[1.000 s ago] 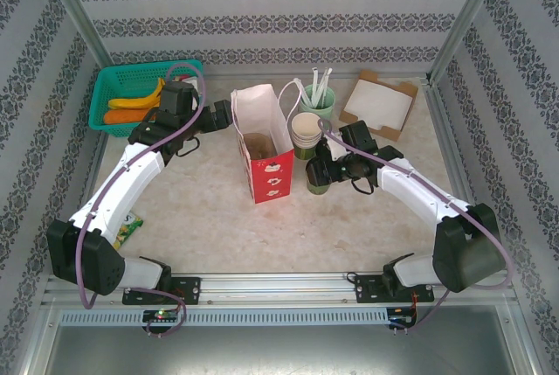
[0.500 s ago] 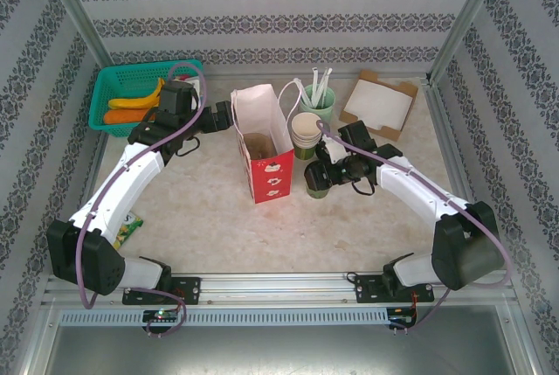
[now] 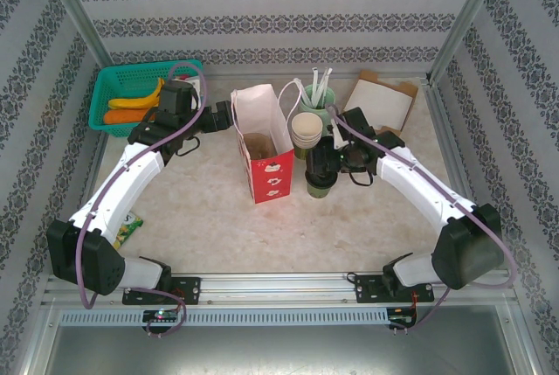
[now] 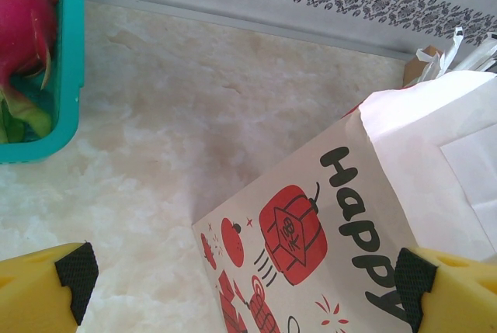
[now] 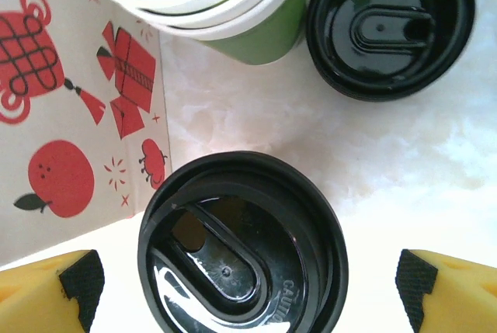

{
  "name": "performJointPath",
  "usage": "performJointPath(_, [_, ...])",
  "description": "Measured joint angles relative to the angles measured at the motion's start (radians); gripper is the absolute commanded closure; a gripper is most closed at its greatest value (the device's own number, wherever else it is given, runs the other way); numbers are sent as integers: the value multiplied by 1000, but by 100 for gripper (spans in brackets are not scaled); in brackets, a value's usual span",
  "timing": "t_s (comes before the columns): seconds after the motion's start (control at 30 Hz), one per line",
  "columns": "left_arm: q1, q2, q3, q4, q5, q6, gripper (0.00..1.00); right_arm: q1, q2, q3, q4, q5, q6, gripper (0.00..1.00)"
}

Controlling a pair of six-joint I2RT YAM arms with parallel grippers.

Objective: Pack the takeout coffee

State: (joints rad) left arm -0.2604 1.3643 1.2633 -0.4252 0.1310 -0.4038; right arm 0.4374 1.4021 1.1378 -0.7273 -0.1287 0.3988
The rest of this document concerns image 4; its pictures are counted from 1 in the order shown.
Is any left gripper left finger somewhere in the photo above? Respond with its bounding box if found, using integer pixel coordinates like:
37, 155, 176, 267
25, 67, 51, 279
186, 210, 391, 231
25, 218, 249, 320
0, 241, 99, 333

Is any red white paper bag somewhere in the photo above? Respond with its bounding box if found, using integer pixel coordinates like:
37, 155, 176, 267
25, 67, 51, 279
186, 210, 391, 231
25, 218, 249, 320
191, 70, 497, 333

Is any teal plastic basket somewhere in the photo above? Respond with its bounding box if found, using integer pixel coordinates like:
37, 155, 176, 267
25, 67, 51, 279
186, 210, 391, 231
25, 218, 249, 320
0, 0, 85, 166

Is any pink dragon fruit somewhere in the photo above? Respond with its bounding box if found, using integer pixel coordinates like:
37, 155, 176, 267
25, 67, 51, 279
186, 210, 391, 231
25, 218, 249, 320
0, 0, 60, 144

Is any brown cardboard napkin tray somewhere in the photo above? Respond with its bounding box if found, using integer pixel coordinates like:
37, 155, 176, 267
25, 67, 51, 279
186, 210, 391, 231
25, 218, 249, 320
402, 46, 442, 89

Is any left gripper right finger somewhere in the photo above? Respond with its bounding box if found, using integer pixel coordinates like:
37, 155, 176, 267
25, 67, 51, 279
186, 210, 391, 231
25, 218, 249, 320
393, 246, 497, 333

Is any white wrapped straw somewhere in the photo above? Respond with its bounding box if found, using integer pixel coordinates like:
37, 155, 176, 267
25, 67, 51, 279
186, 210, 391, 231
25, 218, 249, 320
415, 48, 443, 82
437, 26, 466, 78
457, 32, 497, 74

